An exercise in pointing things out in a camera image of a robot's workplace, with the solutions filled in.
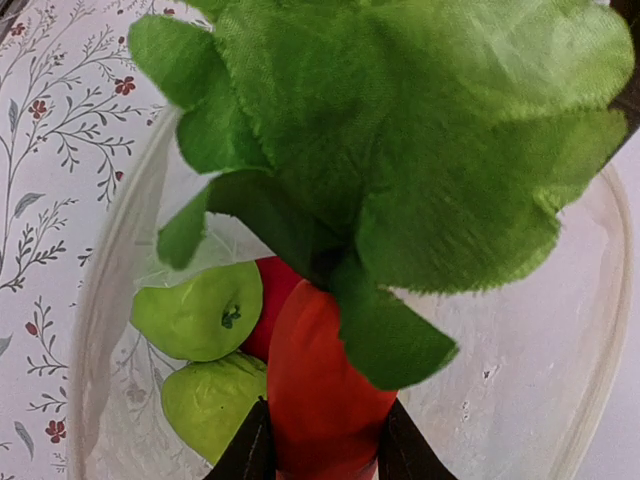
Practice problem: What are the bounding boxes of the red tomato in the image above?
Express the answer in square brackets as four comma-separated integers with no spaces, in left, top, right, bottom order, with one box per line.
[240,256,302,363]

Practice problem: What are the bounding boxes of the green pear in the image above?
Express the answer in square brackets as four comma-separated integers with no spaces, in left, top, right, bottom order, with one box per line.
[161,351,267,464]

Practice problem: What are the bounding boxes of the floral table cover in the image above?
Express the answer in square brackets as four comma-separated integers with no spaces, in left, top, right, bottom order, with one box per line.
[1,1,197,479]

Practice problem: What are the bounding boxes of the clear zip top bag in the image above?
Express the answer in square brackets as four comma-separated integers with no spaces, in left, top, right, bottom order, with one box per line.
[67,107,633,479]

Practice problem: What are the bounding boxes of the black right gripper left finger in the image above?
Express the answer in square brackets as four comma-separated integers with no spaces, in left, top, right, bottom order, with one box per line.
[204,397,276,480]

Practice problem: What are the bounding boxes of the green leafy vegetable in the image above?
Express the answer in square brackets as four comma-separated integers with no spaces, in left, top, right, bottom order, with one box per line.
[128,1,635,390]

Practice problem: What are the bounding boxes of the orange carrot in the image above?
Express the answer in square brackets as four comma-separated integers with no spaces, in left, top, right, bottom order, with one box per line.
[267,280,397,479]

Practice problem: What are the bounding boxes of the green apple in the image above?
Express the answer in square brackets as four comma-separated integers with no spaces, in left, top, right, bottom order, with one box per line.
[131,261,263,362]

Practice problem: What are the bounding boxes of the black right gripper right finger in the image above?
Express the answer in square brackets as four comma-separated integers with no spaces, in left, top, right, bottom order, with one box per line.
[378,399,455,480]

